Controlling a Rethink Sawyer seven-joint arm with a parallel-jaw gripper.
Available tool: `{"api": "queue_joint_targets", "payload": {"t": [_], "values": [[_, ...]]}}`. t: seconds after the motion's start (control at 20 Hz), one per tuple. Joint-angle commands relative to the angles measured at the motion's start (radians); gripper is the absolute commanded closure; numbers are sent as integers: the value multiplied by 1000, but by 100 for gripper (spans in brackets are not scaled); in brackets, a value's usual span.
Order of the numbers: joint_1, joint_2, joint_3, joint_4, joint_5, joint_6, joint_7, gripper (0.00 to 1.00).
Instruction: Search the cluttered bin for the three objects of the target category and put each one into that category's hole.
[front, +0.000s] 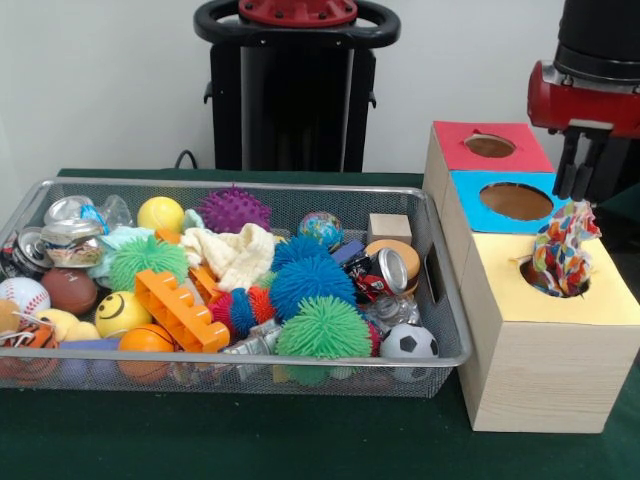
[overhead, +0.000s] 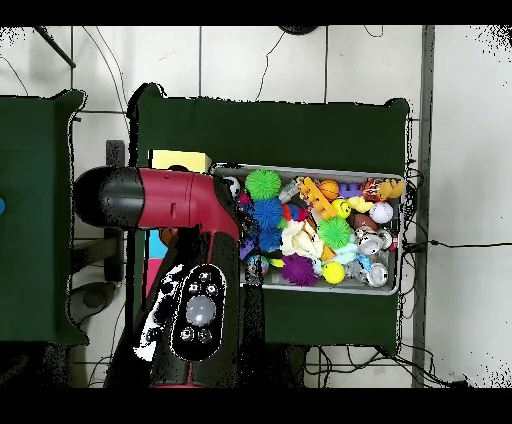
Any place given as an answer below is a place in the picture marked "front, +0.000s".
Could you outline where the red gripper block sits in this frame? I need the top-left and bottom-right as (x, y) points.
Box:
(527, 60), (640, 201)

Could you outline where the polka dot cloth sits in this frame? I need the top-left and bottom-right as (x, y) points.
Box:
(532, 199), (601, 299)

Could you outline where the shallow metal mesh bin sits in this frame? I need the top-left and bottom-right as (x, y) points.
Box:
(0, 177), (475, 399)

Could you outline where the wooden box with three holes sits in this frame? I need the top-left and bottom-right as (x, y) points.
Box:
(422, 119), (640, 434)

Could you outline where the dark green table cloth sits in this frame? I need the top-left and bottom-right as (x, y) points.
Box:
(602, 182), (640, 226)
(0, 168), (640, 480)

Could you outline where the black and white soccer ball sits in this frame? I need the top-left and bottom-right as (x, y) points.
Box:
(380, 322), (441, 382)

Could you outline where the blue spiky rubber ball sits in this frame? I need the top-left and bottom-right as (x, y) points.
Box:
(272, 253), (357, 321)

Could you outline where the green spiky rubber ball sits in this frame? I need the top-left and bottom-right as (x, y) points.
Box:
(107, 234), (190, 294)
(276, 295), (374, 360)

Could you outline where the purple spiky ball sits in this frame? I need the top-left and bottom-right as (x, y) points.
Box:
(195, 184), (274, 234)

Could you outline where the red and blue spiky toy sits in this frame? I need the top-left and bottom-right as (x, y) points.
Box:
(207, 287), (277, 337)

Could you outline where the yellow tennis ball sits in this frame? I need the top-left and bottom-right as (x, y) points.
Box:
(137, 196), (186, 234)

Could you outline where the orange toy building brick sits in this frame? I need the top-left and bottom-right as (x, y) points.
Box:
(134, 268), (231, 354)

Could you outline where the yellow smiley face ball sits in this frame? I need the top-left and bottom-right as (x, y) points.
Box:
(94, 291), (154, 339)

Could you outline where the white baseball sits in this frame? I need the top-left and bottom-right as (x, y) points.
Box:
(0, 276), (52, 316)

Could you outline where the black pedestal with red base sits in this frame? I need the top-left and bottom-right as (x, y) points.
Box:
(193, 0), (401, 174)

